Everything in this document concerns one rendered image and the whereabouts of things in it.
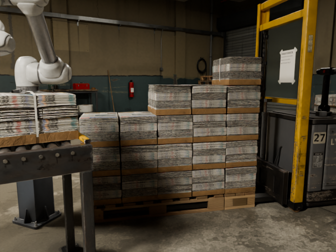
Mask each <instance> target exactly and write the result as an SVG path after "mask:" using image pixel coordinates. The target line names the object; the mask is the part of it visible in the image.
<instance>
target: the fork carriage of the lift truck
mask: <svg viewBox="0 0 336 252"><path fill-rule="evenodd" d="M255 166H256V167H257V172H256V176H255V177H256V179H255V185H256V186H258V189H259V190H261V191H262V192H263V193H268V194H270V195H271V196H272V199H273V200H275V201H276V202H278V203H279V204H281V205H287V197H288V183H289V171H287V170H285V169H283V168H281V167H279V166H277V165H275V164H273V163H271V162H269V161H267V160H265V159H263V158H261V157H259V156H257V165H255Z"/></svg>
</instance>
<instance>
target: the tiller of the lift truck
mask: <svg viewBox="0 0 336 252"><path fill-rule="evenodd" d="M316 73H317V74H319V75H321V76H324V77H323V84H322V94H321V105H320V106H321V107H322V108H321V111H323V109H324V106H325V105H328V100H329V87H330V75H335V74H336V68H334V67H325V68H321V69H318V70H317V71H316Z"/></svg>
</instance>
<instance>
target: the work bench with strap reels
mask: <svg viewBox="0 0 336 252"><path fill-rule="evenodd" d="M40 91H42V92H63V93H89V96H90V104H81V105H77V109H78V113H77V114H78V115H82V114H83V113H98V91H99V90H98V89H90V84H89V83H83V82H79V83H73V89H54V90H53V91H52V90H47V89H40ZM92 93H95V104H96V111H93V105H92Z"/></svg>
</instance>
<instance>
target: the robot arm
mask: <svg viewBox="0 0 336 252"><path fill-rule="evenodd" d="M48 3H49V0H0V6H1V5H2V6H17V7H18V8H19V9H20V10H21V11H22V13H24V14H25V16H26V19H27V21H28V24H29V27H30V30H31V32H32V35H33V38H34V40H35V43H36V46H37V49H38V51H39V54H40V57H41V60H40V62H38V61H37V60H36V59H35V58H34V57H32V56H21V57H19V58H18V59H17V61H16V63H15V68H14V76H15V83H16V89H15V90H12V91H11V92H10V93H18V94H25V92H27V91H31V92H33V93H45V92H44V91H40V88H39V85H40V84H48V85H56V84H63V83H66V82H68V81H69V80H70V79H71V78H72V69H71V67H70V66H69V65H68V64H67V63H64V62H63V61H62V60H61V58H60V57H58V56H57V55H56V53H55V50H54V47H53V44H52V40H51V37H50V34H49V30H48V27H47V24H46V20H45V17H44V14H43V11H44V7H45V6H46V5H47V4H48ZM15 47H16V43H15V40H14V38H13V37H12V36H11V35H10V34H8V33H7V32H6V30H5V26H4V24H3V23H2V21H1V20H0V56H6V55H8V54H11V53H12V52H13V51H14V49H15Z"/></svg>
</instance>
